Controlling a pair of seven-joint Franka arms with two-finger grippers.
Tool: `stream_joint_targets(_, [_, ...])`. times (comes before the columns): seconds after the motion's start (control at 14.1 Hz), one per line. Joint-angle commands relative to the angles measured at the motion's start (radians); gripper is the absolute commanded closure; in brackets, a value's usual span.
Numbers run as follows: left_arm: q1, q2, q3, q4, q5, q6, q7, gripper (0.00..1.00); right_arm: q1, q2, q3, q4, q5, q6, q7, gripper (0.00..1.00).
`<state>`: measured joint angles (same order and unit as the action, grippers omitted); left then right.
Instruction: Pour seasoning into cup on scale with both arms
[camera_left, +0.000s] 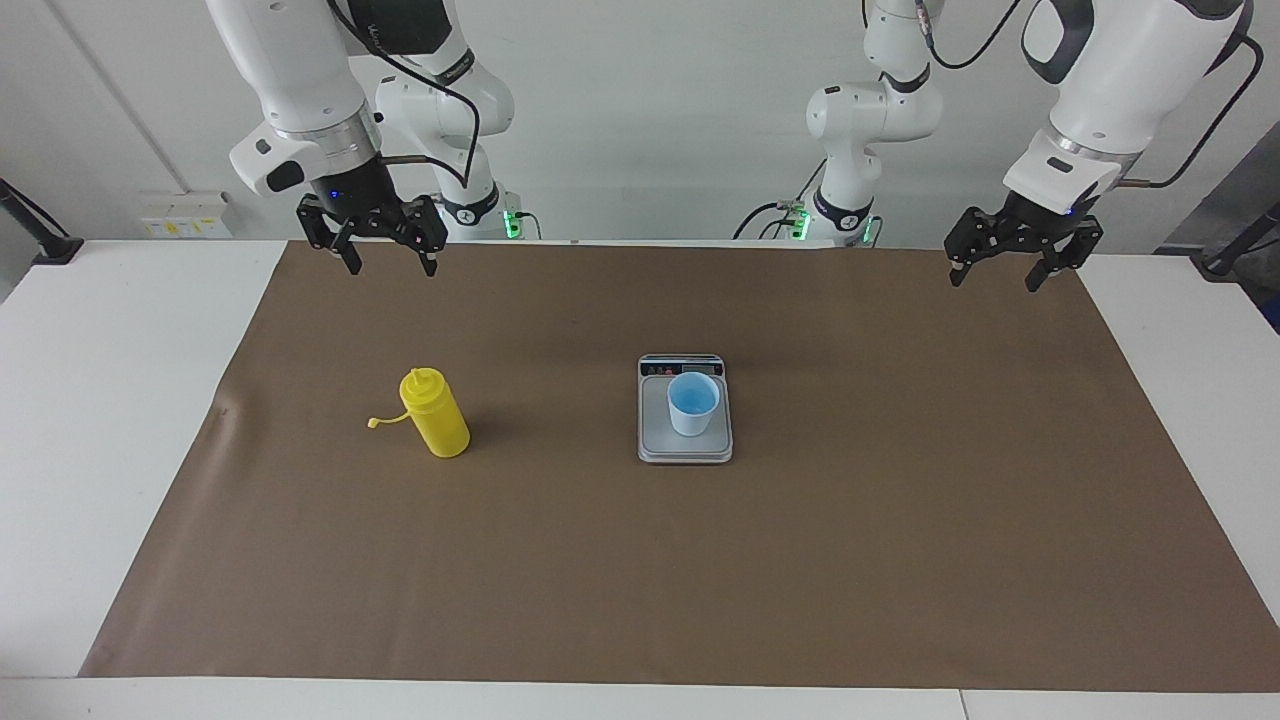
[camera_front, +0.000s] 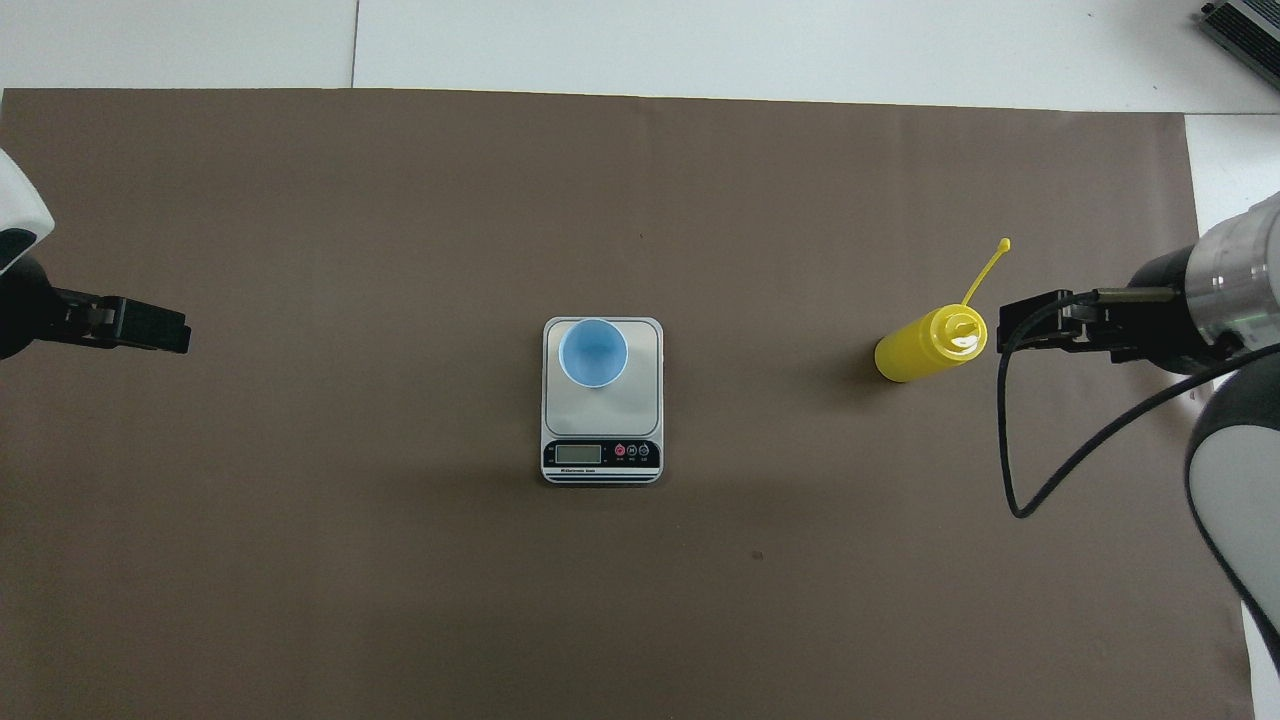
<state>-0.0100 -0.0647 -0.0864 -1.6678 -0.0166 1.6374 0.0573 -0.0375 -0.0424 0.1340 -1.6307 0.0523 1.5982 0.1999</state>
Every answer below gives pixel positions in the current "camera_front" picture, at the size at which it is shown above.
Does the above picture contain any brown table mat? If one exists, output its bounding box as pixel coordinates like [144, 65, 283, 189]
[0, 88, 1256, 720]

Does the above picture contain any grey metal device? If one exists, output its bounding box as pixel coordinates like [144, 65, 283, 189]
[1198, 0, 1280, 91]

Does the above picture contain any silver digital kitchen scale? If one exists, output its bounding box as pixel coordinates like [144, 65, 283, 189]
[540, 317, 665, 487]

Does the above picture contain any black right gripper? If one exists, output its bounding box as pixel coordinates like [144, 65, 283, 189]
[996, 245, 1241, 377]

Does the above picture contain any yellow squeeze bottle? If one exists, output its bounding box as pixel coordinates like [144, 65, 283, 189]
[873, 237, 1012, 384]

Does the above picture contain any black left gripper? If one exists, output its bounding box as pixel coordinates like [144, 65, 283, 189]
[0, 256, 192, 362]

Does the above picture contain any light blue plastic cup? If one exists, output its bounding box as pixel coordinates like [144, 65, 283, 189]
[557, 317, 630, 389]

